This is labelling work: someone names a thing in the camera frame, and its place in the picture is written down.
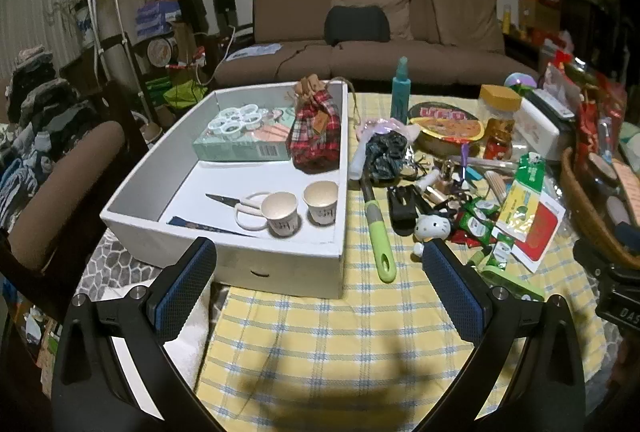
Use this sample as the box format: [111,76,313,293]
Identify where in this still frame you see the instant noodle bowl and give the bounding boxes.
[407,101,486,158]

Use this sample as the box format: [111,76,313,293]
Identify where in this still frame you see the dark green edged packet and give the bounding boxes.
[477,262,546,303]

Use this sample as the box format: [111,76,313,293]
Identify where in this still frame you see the grey hexagon pattern mat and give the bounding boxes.
[75,232,166,303]

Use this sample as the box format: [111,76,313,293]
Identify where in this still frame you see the brown padded chair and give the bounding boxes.
[0,79,146,293]

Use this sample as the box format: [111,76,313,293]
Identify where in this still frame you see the yellow checked tablecloth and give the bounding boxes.
[197,92,608,418]

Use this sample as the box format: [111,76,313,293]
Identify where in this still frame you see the black speaker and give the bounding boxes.
[177,0,208,28]
[211,0,238,33]

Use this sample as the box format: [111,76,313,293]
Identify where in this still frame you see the heap of red snack packets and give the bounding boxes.
[540,52,631,163]

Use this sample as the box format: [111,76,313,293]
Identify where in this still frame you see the green handled tool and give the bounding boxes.
[359,172,397,284]

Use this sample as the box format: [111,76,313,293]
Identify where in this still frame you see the yellow lidded jar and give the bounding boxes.
[477,84,523,163]

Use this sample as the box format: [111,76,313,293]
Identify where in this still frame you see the white tissue case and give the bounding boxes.
[515,97,573,163]

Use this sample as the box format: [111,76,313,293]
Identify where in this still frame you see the potted plant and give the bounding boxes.
[42,0,96,50]

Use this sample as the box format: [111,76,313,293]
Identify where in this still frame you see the round tin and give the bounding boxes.
[147,36,181,67]

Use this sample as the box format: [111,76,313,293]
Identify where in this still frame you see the blue white paper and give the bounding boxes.
[222,43,283,62]

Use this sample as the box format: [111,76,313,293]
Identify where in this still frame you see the white handled scissors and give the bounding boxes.
[205,191,281,232]

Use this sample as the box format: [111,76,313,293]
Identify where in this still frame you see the green bag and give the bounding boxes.
[162,79,208,110]

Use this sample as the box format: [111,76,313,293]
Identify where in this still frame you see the red card on white backing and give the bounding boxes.
[510,199,566,273]

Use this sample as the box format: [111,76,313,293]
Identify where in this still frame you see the black cables bundle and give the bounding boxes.
[387,184,426,235]

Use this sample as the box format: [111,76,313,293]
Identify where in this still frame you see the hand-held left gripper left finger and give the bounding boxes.
[51,236,221,432]

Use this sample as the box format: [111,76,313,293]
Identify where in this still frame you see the pink sheer hair tie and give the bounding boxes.
[356,117,421,143]

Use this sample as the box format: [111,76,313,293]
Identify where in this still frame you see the wicker basket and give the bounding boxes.
[559,147,640,270]

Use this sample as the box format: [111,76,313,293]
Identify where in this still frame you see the white storage box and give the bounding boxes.
[100,81,349,300]

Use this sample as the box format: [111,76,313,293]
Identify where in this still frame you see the green yellow packet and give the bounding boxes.
[492,152,546,233]

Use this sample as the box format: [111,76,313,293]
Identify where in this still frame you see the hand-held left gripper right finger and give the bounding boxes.
[421,238,587,432]

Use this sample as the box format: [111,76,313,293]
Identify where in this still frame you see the red plaid drawstring pouch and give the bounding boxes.
[286,74,342,174]

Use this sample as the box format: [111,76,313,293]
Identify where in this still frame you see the brown sofa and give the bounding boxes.
[212,0,538,88]

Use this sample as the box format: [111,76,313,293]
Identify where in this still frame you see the white paper cup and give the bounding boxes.
[260,192,301,238]
[302,181,340,227]

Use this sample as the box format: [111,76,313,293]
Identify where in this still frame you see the teal spray bottle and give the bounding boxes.
[390,56,413,125]

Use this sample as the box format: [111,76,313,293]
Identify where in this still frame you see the purple ball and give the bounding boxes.
[504,73,537,90]

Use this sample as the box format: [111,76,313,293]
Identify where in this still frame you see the mint green flat box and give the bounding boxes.
[192,104,296,163]

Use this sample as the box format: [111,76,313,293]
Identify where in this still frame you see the stack of blue boxes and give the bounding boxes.
[135,1,181,38]

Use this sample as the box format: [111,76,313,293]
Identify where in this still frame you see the pile of green sachets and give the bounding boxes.
[447,199,516,273]

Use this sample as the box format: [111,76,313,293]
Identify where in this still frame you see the black cushion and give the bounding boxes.
[324,5,391,47]

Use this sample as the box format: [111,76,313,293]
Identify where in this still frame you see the black flat case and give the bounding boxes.
[525,88,576,120]

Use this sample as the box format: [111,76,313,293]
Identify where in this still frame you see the white cat figurine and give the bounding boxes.
[412,209,453,258]

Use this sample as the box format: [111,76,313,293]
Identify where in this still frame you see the white ring palette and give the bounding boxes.
[207,104,262,134]

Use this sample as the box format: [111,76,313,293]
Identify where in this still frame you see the pile of clothes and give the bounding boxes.
[0,44,96,233]

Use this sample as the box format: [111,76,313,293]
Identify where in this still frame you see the black scrunchie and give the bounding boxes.
[364,132,410,185]

